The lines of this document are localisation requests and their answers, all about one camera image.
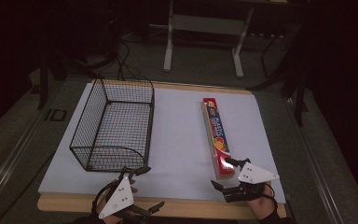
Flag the metal floor rail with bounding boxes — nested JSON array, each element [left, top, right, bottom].
[[0, 90, 59, 214], [282, 96, 347, 224]]

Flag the red plastic wrap box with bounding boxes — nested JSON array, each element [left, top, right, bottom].
[[200, 97, 236, 181]]

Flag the black floor socket plate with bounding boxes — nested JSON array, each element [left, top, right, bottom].
[[44, 108, 68, 122]]

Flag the black metal stand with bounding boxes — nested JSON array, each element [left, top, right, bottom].
[[36, 50, 71, 110], [247, 29, 310, 127]]

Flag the black floor cables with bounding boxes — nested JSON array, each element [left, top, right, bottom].
[[82, 38, 154, 82]]

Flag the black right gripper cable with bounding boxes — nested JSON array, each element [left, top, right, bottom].
[[262, 182, 279, 209]]

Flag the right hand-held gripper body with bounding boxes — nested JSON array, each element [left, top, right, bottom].
[[223, 161, 281, 203]]

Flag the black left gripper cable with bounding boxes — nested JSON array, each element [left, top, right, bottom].
[[90, 179, 119, 217]]

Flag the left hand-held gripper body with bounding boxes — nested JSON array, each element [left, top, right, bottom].
[[97, 175, 137, 220]]

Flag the black wire mesh basket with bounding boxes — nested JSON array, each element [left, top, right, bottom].
[[69, 77, 156, 173]]

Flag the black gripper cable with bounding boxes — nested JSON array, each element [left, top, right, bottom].
[[262, 182, 279, 209], [90, 179, 119, 217]]

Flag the white table cover sheet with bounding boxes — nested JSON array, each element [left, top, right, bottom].
[[37, 81, 286, 205]]

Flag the white metal desk frame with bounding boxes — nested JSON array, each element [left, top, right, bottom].
[[162, 0, 256, 79]]

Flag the person's right hand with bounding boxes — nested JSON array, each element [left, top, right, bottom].
[[246, 182, 278, 220]]

